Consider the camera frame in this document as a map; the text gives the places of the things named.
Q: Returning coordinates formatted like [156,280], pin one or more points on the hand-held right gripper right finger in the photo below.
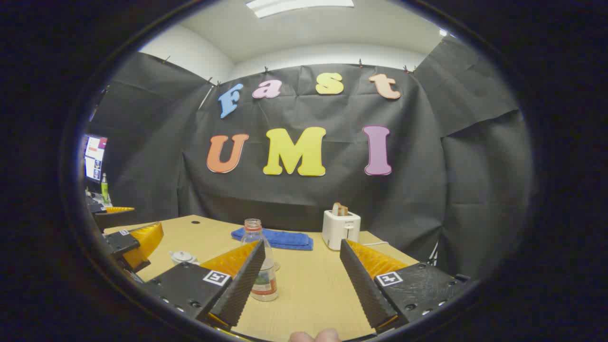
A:
[363,285]

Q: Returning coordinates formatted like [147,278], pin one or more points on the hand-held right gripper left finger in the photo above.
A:
[242,285]

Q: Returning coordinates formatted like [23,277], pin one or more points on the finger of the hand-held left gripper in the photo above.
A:
[118,209]
[122,241]

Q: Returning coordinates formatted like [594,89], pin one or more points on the clear plastic water bottle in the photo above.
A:
[266,280]

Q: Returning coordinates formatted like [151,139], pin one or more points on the white ceramic teacup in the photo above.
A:
[185,262]

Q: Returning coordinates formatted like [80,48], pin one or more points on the green drink bottle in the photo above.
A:
[104,192]

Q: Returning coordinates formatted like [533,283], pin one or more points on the computer monitor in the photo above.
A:
[95,156]

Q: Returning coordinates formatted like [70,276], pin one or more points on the white toaster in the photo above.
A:
[339,230]

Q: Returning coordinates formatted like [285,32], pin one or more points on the folded blue towel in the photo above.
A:
[285,237]

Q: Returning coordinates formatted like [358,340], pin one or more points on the toast slice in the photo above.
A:
[340,209]

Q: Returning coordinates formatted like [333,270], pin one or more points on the ceiling light panel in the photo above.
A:
[299,5]

